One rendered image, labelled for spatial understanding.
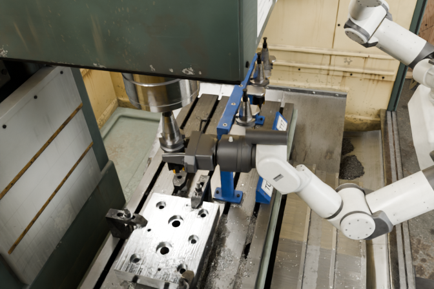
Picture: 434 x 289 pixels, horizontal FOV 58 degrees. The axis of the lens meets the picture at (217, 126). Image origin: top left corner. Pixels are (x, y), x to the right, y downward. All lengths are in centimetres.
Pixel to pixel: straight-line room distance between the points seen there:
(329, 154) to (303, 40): 53
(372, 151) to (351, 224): 104
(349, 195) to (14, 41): 81
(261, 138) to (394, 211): 36
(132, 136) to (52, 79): 106
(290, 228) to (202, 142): 67
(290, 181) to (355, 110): 119
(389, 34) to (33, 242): 124
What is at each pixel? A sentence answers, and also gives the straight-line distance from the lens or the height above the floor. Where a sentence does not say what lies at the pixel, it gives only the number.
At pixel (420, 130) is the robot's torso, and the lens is 116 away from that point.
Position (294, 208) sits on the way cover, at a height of 76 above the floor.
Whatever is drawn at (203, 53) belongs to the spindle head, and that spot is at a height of 168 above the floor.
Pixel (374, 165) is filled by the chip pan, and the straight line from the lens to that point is 194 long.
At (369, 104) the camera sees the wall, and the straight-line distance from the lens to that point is 204.
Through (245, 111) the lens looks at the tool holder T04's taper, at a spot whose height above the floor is 126.
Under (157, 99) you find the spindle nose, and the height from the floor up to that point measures 155.
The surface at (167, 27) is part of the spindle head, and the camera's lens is 63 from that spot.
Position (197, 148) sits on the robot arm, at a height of 136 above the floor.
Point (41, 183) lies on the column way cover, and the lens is 128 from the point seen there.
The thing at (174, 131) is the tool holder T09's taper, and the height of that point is 141.
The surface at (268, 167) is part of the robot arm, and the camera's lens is 89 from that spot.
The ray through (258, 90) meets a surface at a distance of 136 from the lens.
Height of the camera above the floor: 199
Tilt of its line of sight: 40 degrees down
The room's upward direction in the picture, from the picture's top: 4 degrees counter-clockwise
